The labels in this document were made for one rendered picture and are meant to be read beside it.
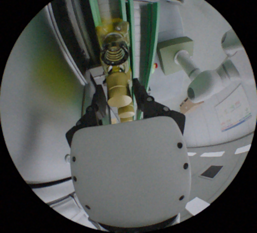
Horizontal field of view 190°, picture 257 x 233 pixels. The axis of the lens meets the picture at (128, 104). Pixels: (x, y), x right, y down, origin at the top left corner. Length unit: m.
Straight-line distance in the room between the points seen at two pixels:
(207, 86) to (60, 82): 0.42
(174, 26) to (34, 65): 0.60
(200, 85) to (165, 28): 0.37
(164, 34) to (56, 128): 0.60
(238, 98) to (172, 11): 3.42
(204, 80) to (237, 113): 3.49
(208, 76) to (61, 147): 0.43
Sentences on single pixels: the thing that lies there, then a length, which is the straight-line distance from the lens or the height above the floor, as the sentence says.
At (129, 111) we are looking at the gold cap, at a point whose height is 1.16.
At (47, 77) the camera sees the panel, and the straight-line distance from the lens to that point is 0.18.
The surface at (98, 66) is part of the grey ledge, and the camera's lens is 0.42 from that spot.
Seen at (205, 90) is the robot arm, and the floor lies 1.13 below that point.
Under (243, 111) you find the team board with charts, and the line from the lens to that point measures 3.71.
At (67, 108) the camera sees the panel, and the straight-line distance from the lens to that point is 0.20.
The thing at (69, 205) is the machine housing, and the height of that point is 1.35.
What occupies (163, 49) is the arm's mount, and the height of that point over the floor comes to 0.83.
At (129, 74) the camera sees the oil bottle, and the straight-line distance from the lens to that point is 0.19.
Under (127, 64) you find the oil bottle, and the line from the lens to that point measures 0.16.
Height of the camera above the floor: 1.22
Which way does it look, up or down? 26 degrees down
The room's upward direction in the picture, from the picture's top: 170 degrees clockwise
